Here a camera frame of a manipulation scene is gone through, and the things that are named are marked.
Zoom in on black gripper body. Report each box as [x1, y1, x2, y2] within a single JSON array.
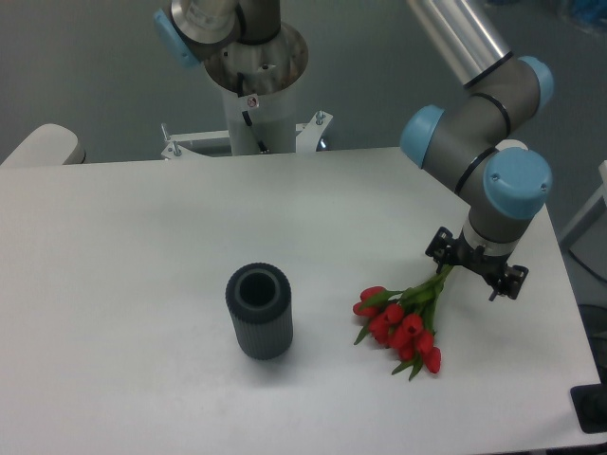
[[451, 236, 510, 282]]

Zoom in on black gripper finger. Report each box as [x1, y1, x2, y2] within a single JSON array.
[[488, 264, 529, 300], [425, 227, 456, 272]]

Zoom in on red tulip bouquet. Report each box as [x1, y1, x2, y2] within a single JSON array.
[[352, 265, 452, 379]]

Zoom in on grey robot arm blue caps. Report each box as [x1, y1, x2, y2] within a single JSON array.
[[154, 1, 554, 299]]

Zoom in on black device at table edge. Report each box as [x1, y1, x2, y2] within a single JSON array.
[[570, 384, 606, 434]]

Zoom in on dark grey ribbed vase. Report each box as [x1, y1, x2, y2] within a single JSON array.
[[225, 263, 293, 360]]

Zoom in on white pedestal base frame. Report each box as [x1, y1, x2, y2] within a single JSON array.
[[160, 110, 334, 160]]

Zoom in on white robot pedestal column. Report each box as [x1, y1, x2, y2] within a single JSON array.
[[220, 86, 296, 155]]

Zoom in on black cable on pedestal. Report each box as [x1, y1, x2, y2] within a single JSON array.
[[235, 71, 270, 155]]

